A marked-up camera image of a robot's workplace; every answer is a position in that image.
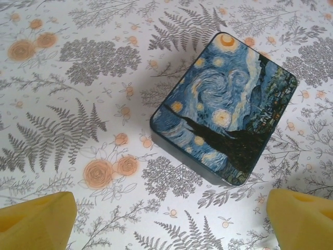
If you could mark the floral print tablecloth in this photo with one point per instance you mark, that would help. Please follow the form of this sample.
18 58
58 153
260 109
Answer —
78 117

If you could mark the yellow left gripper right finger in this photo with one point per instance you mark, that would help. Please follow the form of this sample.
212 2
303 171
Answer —
304 224

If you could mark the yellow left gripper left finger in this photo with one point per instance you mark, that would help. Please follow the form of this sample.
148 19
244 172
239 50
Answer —
33 224

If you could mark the starry night painted box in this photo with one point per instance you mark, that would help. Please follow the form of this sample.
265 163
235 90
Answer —
223 109

